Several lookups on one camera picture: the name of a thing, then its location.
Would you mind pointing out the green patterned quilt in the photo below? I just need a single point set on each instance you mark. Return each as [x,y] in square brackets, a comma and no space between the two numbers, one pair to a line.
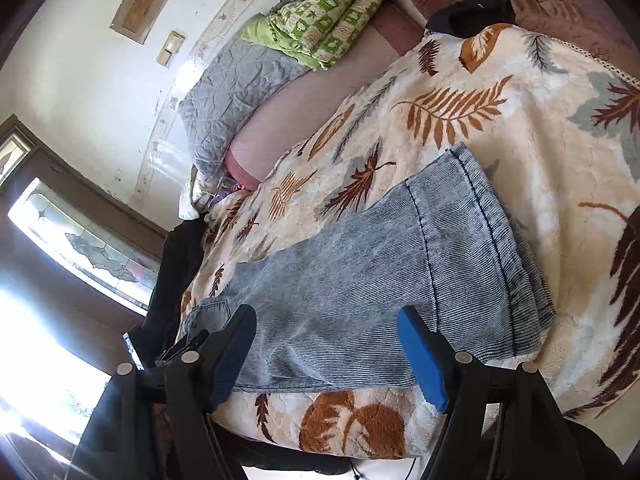
[340,15]

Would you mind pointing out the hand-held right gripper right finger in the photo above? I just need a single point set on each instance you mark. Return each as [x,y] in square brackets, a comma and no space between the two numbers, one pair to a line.
[425,360]

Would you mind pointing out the leaf print fleece blanket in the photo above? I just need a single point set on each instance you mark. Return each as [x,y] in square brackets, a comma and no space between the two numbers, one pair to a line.
[550,160]

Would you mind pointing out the beige wall panel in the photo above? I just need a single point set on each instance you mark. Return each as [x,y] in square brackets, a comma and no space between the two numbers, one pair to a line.
[142,7]

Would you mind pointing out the pink bed sheet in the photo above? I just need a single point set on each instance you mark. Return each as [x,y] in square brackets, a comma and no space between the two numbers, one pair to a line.
[310,110]

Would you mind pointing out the beige light switch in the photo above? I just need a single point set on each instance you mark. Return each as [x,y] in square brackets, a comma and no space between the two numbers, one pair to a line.
[170,49]

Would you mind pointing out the black garment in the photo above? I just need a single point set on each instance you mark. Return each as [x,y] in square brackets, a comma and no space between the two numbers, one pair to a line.
[470,15]

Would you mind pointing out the stained glass window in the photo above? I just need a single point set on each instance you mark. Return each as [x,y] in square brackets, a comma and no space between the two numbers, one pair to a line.
[75,240]

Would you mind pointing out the white floral cloth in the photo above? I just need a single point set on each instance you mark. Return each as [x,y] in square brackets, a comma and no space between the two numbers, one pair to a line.
[197,200]

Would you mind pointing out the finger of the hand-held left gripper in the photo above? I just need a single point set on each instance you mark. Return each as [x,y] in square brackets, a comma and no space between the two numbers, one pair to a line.
[182,347]

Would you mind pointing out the dark cloth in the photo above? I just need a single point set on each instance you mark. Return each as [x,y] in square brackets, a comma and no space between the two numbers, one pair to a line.
[172,280]

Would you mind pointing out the blue grey denim pants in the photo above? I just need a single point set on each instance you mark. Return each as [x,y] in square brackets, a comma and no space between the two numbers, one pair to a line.
[375,270]

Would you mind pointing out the grey quilted pillow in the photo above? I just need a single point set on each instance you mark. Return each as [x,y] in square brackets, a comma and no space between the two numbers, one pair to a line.
[235,95]

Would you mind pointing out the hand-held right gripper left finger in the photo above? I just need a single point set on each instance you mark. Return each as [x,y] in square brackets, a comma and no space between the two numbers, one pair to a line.
[232,355]

